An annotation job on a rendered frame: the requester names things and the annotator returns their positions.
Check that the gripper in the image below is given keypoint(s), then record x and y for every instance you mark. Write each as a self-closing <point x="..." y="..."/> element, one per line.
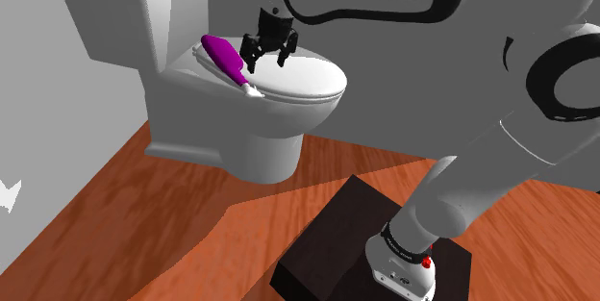
<point x="273" y="26"/>

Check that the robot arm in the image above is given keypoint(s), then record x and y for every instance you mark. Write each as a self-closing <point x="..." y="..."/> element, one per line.
<point x="492" y="103"/>

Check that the white toilet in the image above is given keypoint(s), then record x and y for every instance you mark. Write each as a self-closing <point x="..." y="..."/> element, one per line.
<point x="281" y="117"/>

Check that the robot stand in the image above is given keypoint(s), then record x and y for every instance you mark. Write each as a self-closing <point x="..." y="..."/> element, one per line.
<point x="337" y="239"/>

